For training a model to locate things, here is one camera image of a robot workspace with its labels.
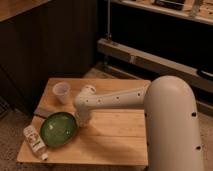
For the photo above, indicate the metal vertical pole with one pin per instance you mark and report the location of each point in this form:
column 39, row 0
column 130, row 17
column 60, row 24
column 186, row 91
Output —
column 108, row 20

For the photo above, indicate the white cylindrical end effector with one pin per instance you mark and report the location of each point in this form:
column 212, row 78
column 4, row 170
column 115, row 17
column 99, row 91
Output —
column 82, row 118

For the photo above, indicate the white squeeze tube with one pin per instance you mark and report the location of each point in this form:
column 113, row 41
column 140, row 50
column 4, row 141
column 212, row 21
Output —
column 35, row 142

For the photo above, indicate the dark flat rectangular object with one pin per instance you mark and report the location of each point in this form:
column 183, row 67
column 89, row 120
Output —
column 41, row 112

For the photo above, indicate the green ceramic bowl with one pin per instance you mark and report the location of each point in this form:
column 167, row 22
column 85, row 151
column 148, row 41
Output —
column 58, row 129

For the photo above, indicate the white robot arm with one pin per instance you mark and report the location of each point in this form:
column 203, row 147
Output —
column 172, row 123

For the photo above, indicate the clear plastic cup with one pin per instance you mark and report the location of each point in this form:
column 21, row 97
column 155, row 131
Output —
column 62, row 92

